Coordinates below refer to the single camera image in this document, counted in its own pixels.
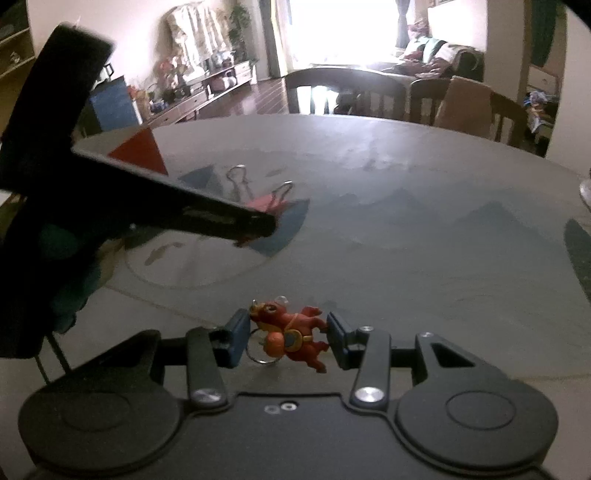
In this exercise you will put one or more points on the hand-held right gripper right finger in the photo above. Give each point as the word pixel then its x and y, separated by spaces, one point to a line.
pixel 339 341

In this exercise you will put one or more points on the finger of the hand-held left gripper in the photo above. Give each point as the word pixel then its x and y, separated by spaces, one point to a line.
pixel 221 231
pixel 212 207

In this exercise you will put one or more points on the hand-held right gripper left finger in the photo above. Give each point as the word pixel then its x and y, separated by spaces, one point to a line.
pixel 239 337

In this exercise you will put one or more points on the red binder clip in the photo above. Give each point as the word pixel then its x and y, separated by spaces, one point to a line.
pixel 263 204

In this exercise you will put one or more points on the orange cardboard box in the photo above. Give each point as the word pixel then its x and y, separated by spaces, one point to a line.
pixel 141 154

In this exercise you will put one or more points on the blue cabinet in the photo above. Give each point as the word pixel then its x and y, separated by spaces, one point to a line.
pixel 115 106

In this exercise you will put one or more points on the wooden shelf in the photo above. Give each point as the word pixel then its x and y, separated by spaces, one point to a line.
pixel 16 50

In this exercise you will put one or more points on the wooden television cabinet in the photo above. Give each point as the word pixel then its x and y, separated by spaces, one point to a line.
pixel 194 99

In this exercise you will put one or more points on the cloth-covered television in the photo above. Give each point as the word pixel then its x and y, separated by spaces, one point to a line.
pixel 196 37

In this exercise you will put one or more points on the grey curtain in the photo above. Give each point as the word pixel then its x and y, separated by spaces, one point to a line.
pixel 277 46
pixel 402 23

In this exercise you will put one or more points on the wooden dining chair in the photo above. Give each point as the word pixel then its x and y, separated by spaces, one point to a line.
pixel 341 81
pixel 508 115

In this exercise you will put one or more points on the potted plant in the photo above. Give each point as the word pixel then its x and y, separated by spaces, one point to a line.
pixel 240 27

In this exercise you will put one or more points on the pink quilt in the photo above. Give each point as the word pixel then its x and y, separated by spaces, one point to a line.
pixel 434 70

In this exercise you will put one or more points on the sofa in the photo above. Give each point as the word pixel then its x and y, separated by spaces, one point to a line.
pixel 434 55

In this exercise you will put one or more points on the grey desk lamp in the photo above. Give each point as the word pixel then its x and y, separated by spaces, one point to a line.
pixel 586 194

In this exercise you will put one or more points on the bed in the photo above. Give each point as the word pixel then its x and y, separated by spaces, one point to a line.
pixel 542 106

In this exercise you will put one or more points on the teal curtain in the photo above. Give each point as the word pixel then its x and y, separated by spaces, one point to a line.
pixel 547 32

